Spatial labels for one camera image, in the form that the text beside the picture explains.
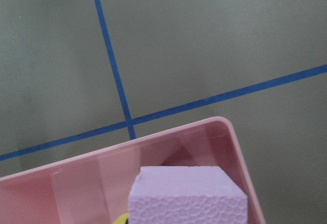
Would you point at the pink foam block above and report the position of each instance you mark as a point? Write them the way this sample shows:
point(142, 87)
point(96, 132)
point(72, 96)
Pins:
point(186, 194)

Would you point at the yellow foam block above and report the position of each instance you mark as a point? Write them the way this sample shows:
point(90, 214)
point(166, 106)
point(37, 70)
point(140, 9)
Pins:
point(122, 219)

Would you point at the pink plastic bin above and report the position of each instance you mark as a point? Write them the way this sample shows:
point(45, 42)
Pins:
point(94, 187)

